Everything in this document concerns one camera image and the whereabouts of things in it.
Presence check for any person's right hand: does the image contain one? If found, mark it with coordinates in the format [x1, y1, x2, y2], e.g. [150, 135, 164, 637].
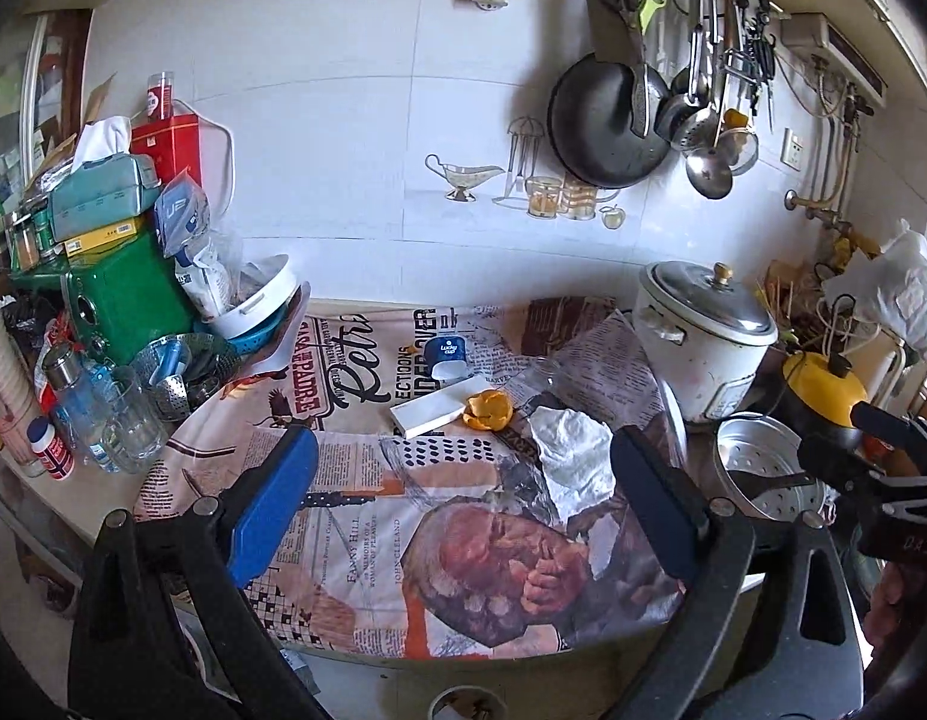
[862, 562, 927, 656]

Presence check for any green metal box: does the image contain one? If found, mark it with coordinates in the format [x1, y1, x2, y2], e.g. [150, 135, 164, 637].
[65, 231, 196, 366]

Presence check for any glass mug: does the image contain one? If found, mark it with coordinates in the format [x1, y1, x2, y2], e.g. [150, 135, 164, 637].
[102, 366, 169, 475]

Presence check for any red carton box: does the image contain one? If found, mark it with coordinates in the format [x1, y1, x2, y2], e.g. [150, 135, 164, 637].
[130, 114, 201, 184]

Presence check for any white rice cooker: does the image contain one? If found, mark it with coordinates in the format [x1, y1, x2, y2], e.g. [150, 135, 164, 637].
[631, 260, 779, 422]

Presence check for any teal tissue box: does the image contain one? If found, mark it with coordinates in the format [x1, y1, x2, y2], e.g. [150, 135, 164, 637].
[50, 153, 161, 241]

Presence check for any clear plastic water bottle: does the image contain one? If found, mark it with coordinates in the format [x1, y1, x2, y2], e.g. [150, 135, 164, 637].
[42, 341, 118, 473]

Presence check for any newspaper print tablecloth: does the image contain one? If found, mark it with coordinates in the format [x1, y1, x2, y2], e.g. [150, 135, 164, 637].
[134, 298, 685, 660]

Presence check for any cleaver knife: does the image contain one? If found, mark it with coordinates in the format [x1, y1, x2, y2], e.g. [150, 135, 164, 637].
[587, 0, 646, 67]

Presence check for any white flat box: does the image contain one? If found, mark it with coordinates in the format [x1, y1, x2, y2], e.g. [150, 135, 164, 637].
[390, 376, 491, 439]

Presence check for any yellow electric kettle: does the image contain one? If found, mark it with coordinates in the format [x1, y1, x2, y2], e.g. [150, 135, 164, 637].
[776, 351, 868, 452]

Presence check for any metal ladle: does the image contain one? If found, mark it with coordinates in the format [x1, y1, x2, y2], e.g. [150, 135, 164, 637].
[683, 0, 737, 202]

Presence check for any black frying pan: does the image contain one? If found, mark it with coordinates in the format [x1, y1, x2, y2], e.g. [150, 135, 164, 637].
[546, 52, 670, 188]

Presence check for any white pill bottle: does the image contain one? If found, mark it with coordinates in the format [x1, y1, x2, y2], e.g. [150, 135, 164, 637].
[27, 416, 74, 481]

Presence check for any white plastic bag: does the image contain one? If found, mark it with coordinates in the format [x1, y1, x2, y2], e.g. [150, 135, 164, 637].
[823, 220, 927, 356]

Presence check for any white paper trash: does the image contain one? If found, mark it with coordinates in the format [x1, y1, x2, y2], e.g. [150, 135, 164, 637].
[528, 406, 616, 523]

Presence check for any metal steamer pot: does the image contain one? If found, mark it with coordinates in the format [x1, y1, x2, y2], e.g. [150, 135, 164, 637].
[715, 413, 831, 522]

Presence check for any blue paper cup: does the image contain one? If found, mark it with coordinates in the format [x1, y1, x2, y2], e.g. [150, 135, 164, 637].
[422, 335, 470, 383]

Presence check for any orange peel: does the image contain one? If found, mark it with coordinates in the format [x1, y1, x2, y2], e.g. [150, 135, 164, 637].
[461, 390, 514, 433]

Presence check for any white round bowl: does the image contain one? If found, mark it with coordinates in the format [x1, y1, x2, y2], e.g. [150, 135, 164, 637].
[208, 254, 299, 340]

